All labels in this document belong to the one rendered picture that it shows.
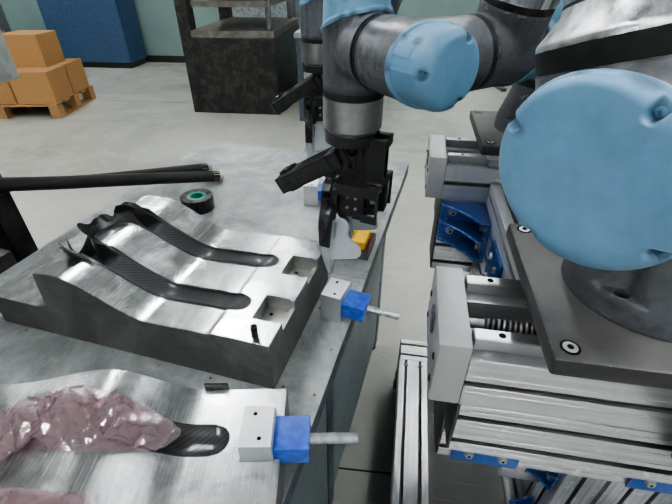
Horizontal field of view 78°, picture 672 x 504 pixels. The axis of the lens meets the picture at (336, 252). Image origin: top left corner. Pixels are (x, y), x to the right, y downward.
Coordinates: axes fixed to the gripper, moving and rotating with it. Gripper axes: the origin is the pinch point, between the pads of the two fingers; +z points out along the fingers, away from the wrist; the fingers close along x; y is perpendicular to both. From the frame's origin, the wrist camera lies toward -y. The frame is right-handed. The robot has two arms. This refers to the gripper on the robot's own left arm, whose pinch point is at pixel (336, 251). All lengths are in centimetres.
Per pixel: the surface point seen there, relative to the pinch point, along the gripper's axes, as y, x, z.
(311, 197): -20.3, 33.7, 11.0
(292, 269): -8.5, 0.8, 6.6
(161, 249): -28.9, -7.5, 2.6
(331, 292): -0.2, -1.4, 7.4
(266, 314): -7.0, -10.9, 6.5
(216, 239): -24.4, 1.2, 4.7
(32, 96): -425, 232, 78
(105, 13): -544, 456, 29
